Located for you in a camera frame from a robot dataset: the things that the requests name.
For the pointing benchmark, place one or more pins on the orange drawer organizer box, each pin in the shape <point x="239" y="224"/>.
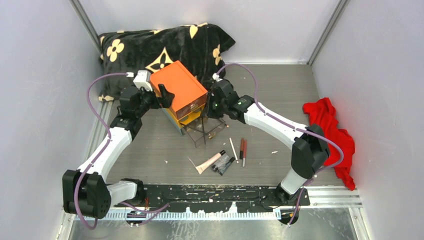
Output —
<point x="190" y="95"/>

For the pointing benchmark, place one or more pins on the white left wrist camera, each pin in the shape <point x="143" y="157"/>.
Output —
<point x="142" y="80"/>

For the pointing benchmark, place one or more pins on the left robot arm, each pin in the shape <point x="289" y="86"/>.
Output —
<point x="85" y="191"/>

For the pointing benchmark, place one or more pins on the white makeup pencil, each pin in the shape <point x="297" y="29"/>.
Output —
<point x="233" y="149"/>

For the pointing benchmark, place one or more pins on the clear bottom drawer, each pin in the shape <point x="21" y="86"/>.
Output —
<point x="194" y="129"/>

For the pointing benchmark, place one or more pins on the black mascara tube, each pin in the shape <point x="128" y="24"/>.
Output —
<point x="224" y="168"/>

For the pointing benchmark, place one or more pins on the black floral blanket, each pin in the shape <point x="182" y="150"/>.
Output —
<point x="198" y="47"/>

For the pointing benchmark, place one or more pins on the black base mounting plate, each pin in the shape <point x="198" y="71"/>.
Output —
<point x="212" y="198"/>

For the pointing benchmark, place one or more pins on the aluminium front rail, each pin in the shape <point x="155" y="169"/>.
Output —
<point x="310" y="198"/>

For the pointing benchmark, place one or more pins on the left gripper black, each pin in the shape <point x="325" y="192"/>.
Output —
<point x="165" y="99"/>

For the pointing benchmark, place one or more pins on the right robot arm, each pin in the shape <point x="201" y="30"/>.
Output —
<point x="308" y="150"/>

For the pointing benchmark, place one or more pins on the clear black makeup bottle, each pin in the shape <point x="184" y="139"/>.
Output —
<point x="220" y="163"/>

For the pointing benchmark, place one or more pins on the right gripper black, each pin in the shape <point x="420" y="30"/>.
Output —
<point x="211" y="98"/>

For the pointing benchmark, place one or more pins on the red cloth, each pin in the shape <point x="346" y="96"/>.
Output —
<point x="323" y="113"/>

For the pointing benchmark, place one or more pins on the pink makeup tube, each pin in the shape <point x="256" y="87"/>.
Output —
<point x="202" y="167"/>

